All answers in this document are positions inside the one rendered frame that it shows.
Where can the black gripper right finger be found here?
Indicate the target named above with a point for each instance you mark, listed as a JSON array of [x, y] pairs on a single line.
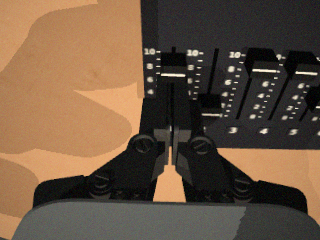
[[214, 178]]

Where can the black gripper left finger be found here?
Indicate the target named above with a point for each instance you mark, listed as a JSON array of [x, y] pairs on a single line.
[[131, 175]]

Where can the black lighting desk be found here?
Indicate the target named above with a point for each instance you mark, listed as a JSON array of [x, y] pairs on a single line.
[[222, 41]]

